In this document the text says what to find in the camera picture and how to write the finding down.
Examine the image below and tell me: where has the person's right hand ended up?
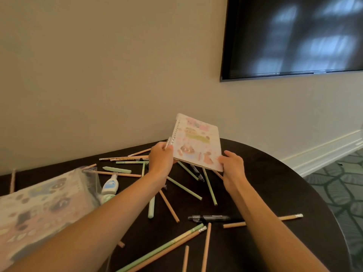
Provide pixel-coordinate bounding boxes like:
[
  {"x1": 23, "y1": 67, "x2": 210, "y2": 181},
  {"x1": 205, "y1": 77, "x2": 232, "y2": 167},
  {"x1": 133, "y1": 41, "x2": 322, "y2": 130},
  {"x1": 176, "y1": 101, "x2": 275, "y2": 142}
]
[{"x1": 217, "y1": 150, "x2": 247, "y2": 193}]

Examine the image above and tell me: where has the person's left hand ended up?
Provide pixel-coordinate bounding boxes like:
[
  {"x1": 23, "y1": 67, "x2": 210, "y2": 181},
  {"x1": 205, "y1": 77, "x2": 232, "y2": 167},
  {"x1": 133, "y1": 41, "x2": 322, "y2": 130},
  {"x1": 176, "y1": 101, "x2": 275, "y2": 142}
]
[{"x1": 148, "y1": 141, "x2": 174, "y2": 179}]

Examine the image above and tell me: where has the cluster of pencils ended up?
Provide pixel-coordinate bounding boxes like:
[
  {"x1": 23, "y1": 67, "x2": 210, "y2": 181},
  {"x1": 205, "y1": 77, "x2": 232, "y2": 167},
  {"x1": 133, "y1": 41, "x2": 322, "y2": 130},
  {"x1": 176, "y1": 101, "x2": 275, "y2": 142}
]
[{"x1": 82, "y1": 147, "x2": 219, "y2": 224}]

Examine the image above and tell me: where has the white blue correction tape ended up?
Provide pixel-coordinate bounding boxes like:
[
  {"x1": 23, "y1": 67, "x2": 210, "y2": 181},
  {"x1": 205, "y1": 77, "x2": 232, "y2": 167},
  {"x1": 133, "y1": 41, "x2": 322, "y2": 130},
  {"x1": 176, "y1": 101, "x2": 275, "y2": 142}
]
[{"x1": 101, "y1": 173, "x2": 119, "y2": 196}]

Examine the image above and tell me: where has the light green pencil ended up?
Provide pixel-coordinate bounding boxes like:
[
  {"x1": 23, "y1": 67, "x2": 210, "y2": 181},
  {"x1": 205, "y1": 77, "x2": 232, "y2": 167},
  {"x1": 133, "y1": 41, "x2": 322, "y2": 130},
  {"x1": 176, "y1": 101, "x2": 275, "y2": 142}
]
[{"x1": 116, "y1": 223, "x2": 204, "y2": 272}]

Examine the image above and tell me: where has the person's left forearm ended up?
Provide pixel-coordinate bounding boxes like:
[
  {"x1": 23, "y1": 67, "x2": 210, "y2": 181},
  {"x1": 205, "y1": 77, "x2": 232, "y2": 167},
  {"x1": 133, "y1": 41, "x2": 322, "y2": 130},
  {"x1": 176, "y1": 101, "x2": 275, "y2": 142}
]
[{"x1": 5, "y1": 172, "x2": 168, "y2": 272}]

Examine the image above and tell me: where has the person's right forearm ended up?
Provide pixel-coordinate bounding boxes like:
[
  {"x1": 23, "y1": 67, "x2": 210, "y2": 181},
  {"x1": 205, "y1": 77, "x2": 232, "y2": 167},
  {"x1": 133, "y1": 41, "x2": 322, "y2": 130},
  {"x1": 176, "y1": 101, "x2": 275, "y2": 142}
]
[{"x1": 230, "y1": 181, "x2": 329, "y2": 272}]

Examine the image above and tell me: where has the black wall television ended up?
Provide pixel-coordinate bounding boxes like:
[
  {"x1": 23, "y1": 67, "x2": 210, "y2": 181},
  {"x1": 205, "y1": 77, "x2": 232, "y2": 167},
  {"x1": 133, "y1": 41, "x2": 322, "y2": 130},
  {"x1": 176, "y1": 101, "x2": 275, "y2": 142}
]
[{"x1": 220, "y1": 0, "x2": 363, "y2": 82}]

